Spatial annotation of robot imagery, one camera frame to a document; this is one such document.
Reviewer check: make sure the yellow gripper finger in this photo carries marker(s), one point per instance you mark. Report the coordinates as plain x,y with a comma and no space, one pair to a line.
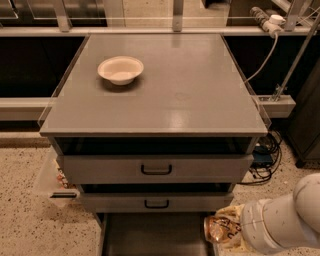
235,246
231,211

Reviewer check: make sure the middle grey drawer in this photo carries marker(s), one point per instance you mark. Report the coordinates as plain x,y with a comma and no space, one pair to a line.
155,202

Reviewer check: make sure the bottom grey open drawer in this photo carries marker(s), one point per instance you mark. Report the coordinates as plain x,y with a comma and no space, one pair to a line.
154,234

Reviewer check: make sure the dark cabinet at right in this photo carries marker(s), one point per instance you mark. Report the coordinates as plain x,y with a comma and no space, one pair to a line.
304,129

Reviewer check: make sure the grey drawer cabinet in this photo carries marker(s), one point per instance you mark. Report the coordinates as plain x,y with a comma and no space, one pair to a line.
189,100

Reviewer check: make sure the clear plastic side bin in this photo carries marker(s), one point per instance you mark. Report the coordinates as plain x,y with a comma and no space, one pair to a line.
51,184

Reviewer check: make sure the white power strip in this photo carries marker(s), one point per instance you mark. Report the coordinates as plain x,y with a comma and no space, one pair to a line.
270,24

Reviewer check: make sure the top grey drawer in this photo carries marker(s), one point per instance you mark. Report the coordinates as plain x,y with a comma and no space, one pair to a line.
90,169

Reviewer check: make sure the white paper bowl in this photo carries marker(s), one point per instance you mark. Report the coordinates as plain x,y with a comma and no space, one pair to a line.
120,70

